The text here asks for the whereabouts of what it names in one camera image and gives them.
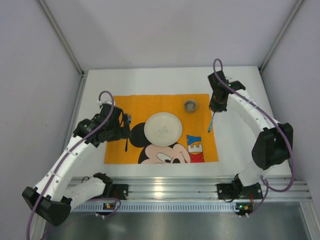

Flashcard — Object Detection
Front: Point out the slotted grey cable duct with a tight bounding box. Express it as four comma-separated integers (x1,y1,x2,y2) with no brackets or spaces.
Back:
73,201,252,214

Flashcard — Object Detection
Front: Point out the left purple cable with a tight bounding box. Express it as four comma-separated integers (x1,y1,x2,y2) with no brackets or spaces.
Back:
26,90,122,240

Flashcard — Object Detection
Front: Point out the orange Mickey placemat cloth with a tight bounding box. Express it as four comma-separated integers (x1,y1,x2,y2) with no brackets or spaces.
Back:
104,94,219,165

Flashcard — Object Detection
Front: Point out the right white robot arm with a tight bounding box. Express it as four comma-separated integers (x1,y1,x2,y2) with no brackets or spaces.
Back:
208,70,294,191

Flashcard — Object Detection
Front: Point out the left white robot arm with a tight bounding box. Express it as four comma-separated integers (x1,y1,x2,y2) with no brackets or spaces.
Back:
22,103,131,227

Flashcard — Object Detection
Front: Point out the white round plate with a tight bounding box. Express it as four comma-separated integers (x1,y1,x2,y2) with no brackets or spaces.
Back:
143,112,183,147

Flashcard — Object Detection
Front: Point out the blue fork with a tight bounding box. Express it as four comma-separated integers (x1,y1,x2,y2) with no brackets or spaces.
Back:
124,113,132,152

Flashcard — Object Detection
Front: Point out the purple cable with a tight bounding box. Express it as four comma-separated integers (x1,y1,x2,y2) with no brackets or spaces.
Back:
212,58,296,217
26,90,122,240

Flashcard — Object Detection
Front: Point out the blue spoon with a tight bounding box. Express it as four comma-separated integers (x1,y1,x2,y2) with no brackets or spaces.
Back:
207,111,216,133

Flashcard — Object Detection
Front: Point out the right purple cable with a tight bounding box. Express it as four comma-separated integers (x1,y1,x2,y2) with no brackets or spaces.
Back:
212,58,296,217

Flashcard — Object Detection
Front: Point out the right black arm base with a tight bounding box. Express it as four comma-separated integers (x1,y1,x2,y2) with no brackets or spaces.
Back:
216,183,263,201

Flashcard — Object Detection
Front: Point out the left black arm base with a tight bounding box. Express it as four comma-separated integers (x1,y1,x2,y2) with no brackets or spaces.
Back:
109,184,129,200

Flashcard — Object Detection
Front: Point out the aluminium mounting rail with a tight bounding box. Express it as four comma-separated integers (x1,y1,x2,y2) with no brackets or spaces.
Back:
39,175,312,201

